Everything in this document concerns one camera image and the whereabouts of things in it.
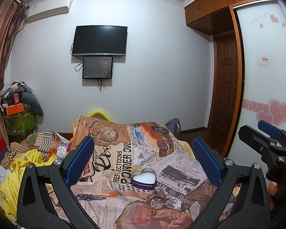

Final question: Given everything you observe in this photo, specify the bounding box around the red braided cord bracelet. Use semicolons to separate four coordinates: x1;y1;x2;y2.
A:
142;194;169;211

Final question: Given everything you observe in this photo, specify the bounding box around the purple heart-shaped tin box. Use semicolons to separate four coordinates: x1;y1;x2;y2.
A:
130;168;157;190

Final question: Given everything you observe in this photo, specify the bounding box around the hand in orange sleeve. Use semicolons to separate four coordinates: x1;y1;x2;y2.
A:
268;181;283;210

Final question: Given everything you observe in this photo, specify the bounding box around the yellow garment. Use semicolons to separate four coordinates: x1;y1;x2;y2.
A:
0;149;57;223

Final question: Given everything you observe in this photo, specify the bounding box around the brown wooden door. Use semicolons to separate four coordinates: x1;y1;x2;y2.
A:
206;30;244;158

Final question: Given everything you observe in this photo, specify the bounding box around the striped cloth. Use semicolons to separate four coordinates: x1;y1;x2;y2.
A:
0;132;64;169

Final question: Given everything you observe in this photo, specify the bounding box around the white wardrobe sliding door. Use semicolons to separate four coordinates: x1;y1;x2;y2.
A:
226;0;286;170

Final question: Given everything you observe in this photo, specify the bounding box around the green patterned bag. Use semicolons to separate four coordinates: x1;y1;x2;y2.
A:
3;110;37;135

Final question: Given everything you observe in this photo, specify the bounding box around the dark blue bag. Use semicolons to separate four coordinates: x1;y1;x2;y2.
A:
165;118;181;139

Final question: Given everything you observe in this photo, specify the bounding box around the orange box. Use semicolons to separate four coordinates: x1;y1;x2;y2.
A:
6;103;25;116

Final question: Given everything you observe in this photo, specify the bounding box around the newspaper print bed quilt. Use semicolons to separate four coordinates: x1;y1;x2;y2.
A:
45;115;239;229

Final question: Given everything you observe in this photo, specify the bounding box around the yellow hoop behind bed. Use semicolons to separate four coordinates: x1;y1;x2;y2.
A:
88;110;112;122

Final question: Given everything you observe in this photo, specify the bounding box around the white air conditioner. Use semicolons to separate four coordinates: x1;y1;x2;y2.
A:
27;0;73;23

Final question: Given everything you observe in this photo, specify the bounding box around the large wall television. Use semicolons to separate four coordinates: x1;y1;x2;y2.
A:
72;25;128;56

